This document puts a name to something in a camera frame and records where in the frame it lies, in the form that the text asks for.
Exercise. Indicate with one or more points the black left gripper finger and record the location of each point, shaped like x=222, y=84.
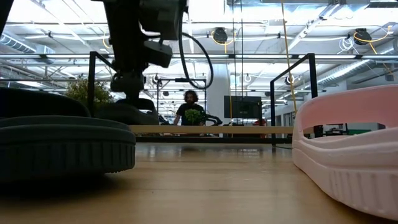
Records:
x=127, y=82

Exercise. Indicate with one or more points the black rubber slide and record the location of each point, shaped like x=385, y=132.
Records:
x=140, y=116
x=62, y=146

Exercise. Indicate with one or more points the pink rubber slide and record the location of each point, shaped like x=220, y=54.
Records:
x=357, y=174

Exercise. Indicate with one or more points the background black robot arm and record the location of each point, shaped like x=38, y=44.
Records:
x=214, y=119

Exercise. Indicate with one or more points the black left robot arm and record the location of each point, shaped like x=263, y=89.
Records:
x=3, y=9

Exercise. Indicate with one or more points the small green potted plant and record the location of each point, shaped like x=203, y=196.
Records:
x=77, y=91

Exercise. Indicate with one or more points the person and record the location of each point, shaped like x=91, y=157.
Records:
x=190, y=97

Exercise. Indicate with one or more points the small background green plant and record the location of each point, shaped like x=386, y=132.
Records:
x=193, y=116

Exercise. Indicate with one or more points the black background monitor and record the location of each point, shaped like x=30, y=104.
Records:
x=242, y=107

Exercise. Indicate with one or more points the red background object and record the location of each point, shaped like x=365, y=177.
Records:
x=260, y=123

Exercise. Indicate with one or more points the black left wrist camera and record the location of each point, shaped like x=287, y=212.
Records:
x=158, y=53

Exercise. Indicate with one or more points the wooden shelf with black frame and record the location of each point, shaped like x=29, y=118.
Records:
x=217, y=129

